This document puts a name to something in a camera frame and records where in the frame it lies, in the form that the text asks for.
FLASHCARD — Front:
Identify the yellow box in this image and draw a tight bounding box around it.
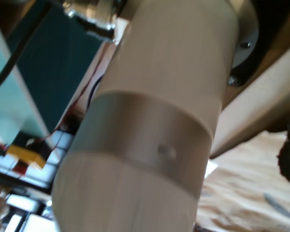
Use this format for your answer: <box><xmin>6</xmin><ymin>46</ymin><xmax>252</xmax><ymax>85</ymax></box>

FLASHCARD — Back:
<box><xmin>6</xmin><ymin>144</ymin><xmax>47</xmax><ymax>170</ymax></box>

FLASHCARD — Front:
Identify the thick cable with metal connector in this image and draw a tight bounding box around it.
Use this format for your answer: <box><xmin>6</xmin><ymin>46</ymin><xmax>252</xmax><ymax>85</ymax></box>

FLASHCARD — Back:
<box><xmin>61</xmin><ymin>0</ymin><xmax>120</xmax><ymax>44</ymax></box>

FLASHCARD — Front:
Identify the thin black cable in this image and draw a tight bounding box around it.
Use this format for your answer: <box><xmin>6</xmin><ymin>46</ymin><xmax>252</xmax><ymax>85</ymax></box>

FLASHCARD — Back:
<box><xmin>0</xmin><ymin>0</ymin><xmax>54</xmax><ymax>95</ymax></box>

